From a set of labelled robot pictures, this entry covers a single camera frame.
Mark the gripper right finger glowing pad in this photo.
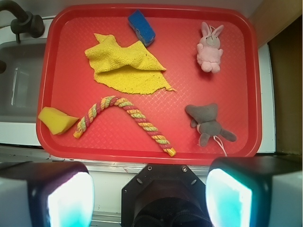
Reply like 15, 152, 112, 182
205, 156, 303, 227

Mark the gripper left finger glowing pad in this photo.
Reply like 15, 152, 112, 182
0, 161, 95, 227

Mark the gray plush animal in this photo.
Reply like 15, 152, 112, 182
185, 103, 237, 147

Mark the yellow sponge wedge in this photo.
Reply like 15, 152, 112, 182
38, 107, 79, 135

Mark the gray sink basin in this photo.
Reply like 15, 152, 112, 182
0, 38, 46, 123

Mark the red plastic tray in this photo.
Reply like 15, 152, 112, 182
36, 4, 262, 166

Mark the pink plush bunny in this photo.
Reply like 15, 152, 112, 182
196, 22, 224, 74

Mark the yellow woven cloth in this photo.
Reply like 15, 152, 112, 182
85, 33, 174, 95

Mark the dark metal faucet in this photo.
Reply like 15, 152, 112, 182
0, 0, 45, 44

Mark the multicolour twisted rope toy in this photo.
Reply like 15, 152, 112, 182
73, 96, 177, 157

